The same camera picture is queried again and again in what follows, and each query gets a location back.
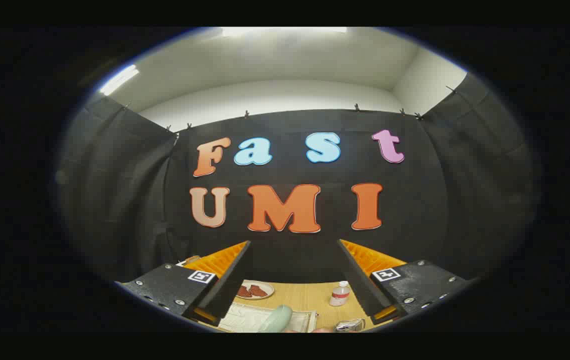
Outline beige plate with meat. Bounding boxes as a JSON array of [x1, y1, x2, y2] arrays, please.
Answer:
[[235, 280, 276, 301]]

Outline white wire dish rack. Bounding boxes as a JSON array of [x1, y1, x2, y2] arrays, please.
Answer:
[[217, 301, 318, 333]]

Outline pale green plate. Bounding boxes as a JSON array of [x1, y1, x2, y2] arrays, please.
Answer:
[[257, 305, 294, 333]]

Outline white wavy drain tray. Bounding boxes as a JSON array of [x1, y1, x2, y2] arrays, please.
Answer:
[[220, 303, 315, 333]]

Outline silver wire basket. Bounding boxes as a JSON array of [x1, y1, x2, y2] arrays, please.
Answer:
[[334, 318, 367, 333]]

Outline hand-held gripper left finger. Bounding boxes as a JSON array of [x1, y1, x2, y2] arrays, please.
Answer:
[[117, 240, 254, 326]]

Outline clear bottle red label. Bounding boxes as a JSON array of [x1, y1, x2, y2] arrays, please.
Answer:
[[329, 281, 352, 307]]

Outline ceiling light panel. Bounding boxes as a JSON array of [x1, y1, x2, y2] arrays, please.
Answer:
[[99, 64, 141, 97], [221, 27, 348, 38]]

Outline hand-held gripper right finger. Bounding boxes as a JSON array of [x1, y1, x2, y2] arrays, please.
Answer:
[[336, 239, 478, 326]]

